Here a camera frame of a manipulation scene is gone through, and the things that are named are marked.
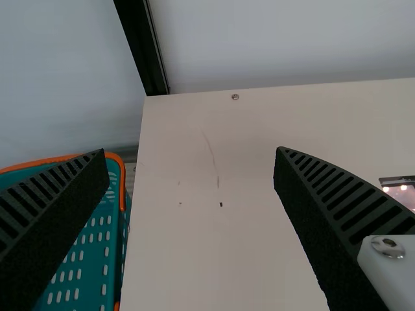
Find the black post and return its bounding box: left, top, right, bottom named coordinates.
left=112, top=0, right=172, bottom=97

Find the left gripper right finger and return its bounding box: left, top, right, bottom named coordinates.
left=273, top=146, right=415, bottom=311

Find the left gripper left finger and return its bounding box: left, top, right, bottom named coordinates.
left=0, top=148, right=110, bottom=311

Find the teal shopping basket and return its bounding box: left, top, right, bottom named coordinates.
left=0, top=152, right=134, bottom=311

